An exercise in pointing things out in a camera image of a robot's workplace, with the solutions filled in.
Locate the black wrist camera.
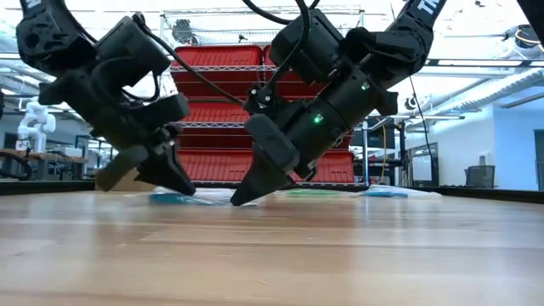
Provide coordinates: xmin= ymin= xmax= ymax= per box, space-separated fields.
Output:
xmin=244 ymin=113 xmax=301 ymax=174
xmin=135 ymin=93 xmax=191 ymax=128

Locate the black curved hose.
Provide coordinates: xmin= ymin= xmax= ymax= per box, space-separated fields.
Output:
xmin=0 ymin=150 xmax=37 ymax=182

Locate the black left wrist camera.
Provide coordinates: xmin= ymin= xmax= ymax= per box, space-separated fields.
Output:
xmin=135 ymin=93 xmax=191 ymax=128

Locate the teal rubber band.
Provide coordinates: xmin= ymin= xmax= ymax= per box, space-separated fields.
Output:
xmin=149 ymin=193 xmax=216 ymax=207

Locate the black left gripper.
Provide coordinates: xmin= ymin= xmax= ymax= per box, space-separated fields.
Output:
xmin=37 ymin=59 xmax=197 ymax=197

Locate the black ceiling cable reel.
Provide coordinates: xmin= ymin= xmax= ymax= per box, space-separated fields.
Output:
xmin=505 ymin=23 xmax=541 ymax=50

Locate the black aluminium table frame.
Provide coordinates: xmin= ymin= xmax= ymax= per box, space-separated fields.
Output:
xmin=0 ymin=179 xmax=544 ymax=204

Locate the grey door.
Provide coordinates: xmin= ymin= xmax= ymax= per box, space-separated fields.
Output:
xmin=534 ymin=128 xmax=544 ymax=192

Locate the small cardboard box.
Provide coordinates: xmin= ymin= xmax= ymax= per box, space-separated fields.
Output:
xmin=93 ymin=167 xmax=159 ymax=192

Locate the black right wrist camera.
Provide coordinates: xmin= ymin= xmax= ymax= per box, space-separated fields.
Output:
xmin=244 ymin=113 xmax=301 ymax=174

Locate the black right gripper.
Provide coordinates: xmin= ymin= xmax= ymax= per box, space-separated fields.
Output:
xmin=229 ymin=66 xmax=400 ymax=207

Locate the blue rubber band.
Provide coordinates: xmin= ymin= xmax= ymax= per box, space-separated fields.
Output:
xmin=365 ymin=190 xmax=410 ymax=199

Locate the chrome wire shelf rack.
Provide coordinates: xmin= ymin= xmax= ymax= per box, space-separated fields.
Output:
xmin=150 ymin=6 xmax=370 ymax=188

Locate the black hanging cable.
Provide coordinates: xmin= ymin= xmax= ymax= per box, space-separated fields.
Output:
xmin=406 ymin=76 xmax=440 ymax=186

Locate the black framed glass panel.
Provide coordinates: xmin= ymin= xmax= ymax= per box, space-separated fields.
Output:
xmin=408 ymin=143 xmax=439 ymax=187

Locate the wood top rolling workbench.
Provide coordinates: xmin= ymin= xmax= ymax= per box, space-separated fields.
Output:
xmin=0 ymin=147 xmax=90 ymax=182

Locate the grey mesh office chair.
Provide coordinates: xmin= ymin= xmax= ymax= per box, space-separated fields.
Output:
xmin=464 ymin=164 xmax=497 ymax=190

